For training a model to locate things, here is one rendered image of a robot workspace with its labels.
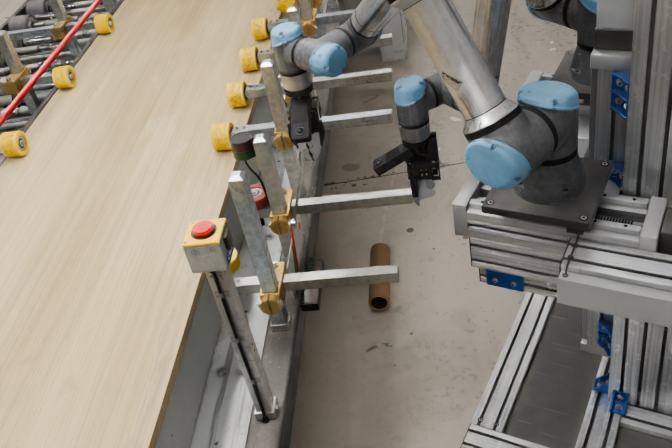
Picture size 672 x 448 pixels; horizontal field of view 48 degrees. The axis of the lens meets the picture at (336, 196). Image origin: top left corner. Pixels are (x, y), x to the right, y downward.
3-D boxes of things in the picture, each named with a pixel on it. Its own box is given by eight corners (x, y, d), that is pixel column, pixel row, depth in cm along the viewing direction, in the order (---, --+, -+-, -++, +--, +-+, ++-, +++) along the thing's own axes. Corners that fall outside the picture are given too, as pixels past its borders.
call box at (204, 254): (236, 248, 142) (225, 217, 137) (229, 274, 136) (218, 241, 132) (201, 252, 143) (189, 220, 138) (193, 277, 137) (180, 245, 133)
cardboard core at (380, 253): (388, 242, 301) (388, 294, 277) (391, 257, 306) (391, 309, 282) (369, 243, 302) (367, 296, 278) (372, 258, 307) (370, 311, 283)
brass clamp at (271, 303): (291, 275, 188) (287, 260, 185) (284, 314, 178) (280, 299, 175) (267, 277, 189) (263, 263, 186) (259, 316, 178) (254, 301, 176)
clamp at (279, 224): (296, 203, 206) (292, 188, 203) (291, 234, 195) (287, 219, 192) (276, 205, 207) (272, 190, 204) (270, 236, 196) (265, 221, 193)
